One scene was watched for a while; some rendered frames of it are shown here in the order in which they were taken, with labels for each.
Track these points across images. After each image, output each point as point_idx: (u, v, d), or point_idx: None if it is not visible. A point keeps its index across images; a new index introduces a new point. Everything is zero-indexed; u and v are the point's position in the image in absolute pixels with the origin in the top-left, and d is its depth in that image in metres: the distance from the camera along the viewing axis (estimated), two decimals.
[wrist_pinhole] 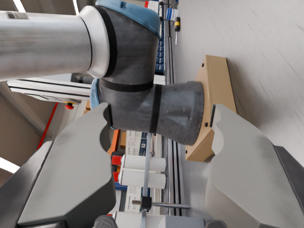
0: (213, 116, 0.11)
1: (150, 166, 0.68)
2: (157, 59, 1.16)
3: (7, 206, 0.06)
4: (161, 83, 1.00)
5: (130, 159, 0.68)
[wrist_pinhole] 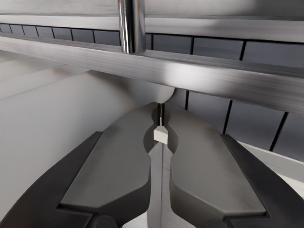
0: (163, 114, 0.12)
1: (17, 58, 0.19)
2: None
3: (55, 185, 0.06)
4: None
5: None
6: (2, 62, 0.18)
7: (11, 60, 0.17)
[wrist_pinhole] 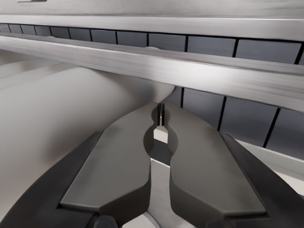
0: (163, 114, 0.12)
1: (19, 56, 0.19)
2: None
3: (55, 185, 0.06)
4: None
5: None
6: (3, 60, 0.18)
7: (15, 62, 0.17)
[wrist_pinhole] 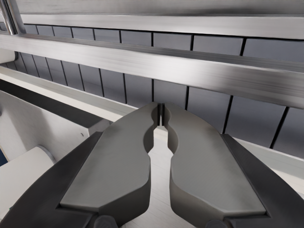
0: (163, 114, 0.12)
1: None
2: None
3: (55, 185, 0.06)
4: None
5: None
6: None
7: None
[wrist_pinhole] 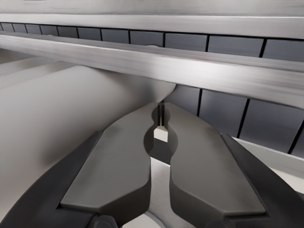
0: (163, 114, 0.12)
1: (18, 56, 0.19)
2: None
3: (55, 185, 0.06)
4: None
5: None
6: (2, 60, 0.18)
7: (14, 61, 0.17)
